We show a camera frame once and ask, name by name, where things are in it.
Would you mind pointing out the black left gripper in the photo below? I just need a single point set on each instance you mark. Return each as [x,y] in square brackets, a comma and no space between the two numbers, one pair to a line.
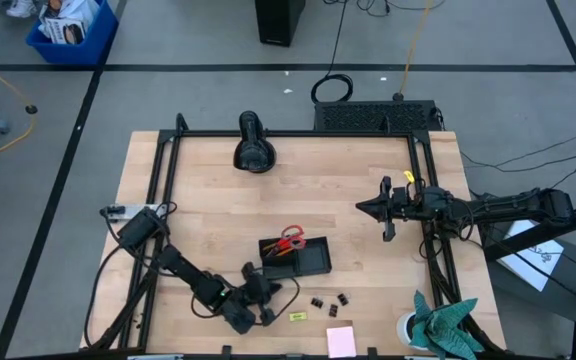
[257,295]

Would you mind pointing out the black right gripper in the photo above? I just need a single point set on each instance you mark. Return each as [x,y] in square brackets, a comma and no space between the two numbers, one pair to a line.
[413,205]

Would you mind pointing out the yellow eraser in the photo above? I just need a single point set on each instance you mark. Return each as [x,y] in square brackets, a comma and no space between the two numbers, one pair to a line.
[298,316]

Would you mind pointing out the black binder clip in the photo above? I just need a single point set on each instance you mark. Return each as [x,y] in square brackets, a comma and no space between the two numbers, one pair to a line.
[317,302]
[333,310]
[343,299]

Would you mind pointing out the black mesh desk organizer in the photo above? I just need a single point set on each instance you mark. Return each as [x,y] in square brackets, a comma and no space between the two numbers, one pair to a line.
[313,260]

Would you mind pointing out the pink sticky note pad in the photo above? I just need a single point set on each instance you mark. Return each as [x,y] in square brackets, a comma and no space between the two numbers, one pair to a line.
[341,342]

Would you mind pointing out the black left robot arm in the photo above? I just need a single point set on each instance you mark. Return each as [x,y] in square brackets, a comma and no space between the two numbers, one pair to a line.
[193,280]

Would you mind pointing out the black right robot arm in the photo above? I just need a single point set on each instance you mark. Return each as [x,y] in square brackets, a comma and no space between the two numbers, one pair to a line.
[508,205]

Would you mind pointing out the yellow tape tag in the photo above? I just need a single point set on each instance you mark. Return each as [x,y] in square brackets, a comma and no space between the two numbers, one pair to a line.
[409,176]

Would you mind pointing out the black perforated computer case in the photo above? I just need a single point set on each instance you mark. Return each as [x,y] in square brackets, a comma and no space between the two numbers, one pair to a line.
[373,116]

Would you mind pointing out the black gooseneck desk lamp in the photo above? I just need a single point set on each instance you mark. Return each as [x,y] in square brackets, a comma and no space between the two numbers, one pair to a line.
[254,150]

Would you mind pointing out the green plant in white pot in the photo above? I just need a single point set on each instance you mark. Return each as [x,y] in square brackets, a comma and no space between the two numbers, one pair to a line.
[443,330]

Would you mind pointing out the white paper sheet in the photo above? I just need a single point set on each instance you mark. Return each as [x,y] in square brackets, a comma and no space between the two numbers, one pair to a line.
[533,260]

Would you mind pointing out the black computer tower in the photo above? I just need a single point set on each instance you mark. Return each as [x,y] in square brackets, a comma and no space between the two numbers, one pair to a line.
[278,22]

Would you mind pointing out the blue plastic bin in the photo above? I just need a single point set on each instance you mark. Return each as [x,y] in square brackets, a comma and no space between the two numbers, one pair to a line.
[83,52]

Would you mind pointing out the magazines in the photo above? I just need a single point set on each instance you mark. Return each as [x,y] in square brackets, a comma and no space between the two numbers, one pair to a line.
[65,27]

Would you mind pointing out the person's white shoe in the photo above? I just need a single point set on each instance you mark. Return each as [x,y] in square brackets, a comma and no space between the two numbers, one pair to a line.
[20,7]

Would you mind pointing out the black frame clamp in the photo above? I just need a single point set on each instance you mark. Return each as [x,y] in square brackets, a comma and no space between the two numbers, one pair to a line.
[226,351]
[373,352]

